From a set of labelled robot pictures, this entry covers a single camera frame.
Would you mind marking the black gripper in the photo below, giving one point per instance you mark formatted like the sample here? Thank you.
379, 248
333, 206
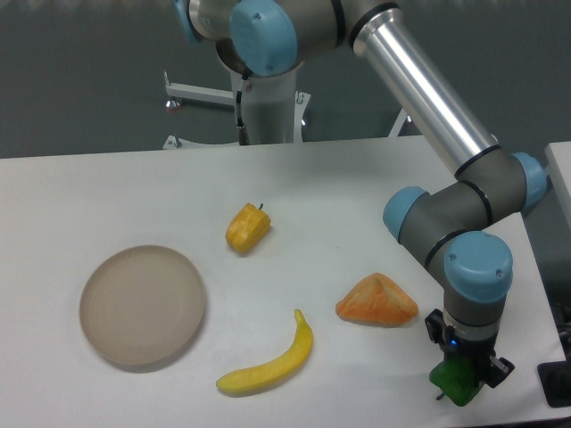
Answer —
474, 342

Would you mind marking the green toy pepper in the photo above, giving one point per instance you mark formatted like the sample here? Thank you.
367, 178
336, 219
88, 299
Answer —
457, 380

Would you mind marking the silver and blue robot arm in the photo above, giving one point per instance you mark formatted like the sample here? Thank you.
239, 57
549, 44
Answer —
445, 231

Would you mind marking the yellow toy pepper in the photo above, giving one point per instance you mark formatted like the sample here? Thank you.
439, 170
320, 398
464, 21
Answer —
247, 227

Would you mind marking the black device at right edge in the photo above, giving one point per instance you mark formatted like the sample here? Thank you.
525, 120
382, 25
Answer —
555, 381

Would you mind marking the orange toy bread wedge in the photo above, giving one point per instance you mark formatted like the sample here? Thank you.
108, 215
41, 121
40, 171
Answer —
377, 300

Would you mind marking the yellow toy banana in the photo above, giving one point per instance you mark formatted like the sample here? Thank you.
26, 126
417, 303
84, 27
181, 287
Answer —
255, 379

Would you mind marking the beige round plate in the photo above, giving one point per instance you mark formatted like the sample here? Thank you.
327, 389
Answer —
141, 309

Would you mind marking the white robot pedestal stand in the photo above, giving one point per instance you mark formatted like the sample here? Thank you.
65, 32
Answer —
296, 107

